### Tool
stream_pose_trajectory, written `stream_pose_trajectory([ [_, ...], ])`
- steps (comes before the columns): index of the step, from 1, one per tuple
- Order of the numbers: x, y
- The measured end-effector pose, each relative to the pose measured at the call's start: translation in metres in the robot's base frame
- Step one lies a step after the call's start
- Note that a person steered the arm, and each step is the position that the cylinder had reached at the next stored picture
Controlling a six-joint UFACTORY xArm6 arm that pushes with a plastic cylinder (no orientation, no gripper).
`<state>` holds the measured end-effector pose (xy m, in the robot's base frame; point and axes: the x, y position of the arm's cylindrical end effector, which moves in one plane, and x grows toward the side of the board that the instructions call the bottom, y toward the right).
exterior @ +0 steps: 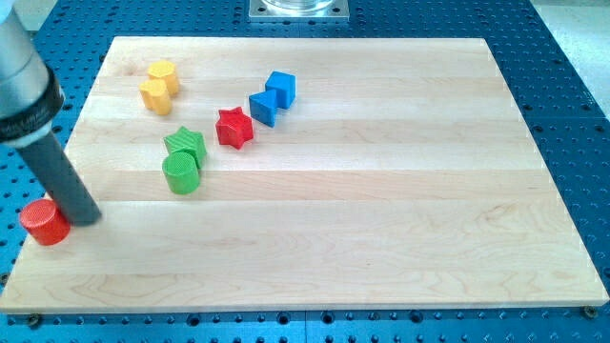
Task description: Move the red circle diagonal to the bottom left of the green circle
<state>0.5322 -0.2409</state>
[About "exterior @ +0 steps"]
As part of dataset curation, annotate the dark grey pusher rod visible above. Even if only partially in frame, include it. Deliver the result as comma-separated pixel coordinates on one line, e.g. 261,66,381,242
17,131,101,226

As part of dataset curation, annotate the red cylinder block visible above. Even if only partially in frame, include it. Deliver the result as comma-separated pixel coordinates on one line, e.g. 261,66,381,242
19,198,71,246

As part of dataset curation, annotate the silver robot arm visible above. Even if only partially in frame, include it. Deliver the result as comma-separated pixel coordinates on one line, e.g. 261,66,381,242
1,1,101,226

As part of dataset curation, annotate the yellow heart block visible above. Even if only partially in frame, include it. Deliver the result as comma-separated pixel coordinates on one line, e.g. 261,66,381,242
138,79,172,115

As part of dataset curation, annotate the green cylinder block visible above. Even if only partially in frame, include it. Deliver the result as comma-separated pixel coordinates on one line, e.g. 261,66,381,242
162,151,200,194

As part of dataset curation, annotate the green star block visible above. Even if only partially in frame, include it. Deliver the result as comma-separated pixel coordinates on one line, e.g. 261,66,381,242
163,127,207,169

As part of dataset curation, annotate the yellow hexagon block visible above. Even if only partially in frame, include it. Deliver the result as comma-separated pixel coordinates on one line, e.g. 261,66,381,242
147,60,180,96

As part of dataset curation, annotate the light wooden board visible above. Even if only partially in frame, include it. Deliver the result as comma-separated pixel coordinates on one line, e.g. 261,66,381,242
1,37,608,313

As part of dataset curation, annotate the red star block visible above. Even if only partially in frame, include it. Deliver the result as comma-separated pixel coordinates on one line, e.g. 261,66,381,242
215,107,254,150

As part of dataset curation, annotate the blue triangle block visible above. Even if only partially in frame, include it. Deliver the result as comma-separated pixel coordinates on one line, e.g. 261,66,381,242
249,90,277,128

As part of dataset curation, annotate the blue cube block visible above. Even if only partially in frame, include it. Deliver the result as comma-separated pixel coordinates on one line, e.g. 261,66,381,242
265,71,296,110

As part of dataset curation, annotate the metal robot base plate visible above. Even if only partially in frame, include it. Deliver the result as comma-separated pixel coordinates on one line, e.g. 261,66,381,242
247,0,350,23

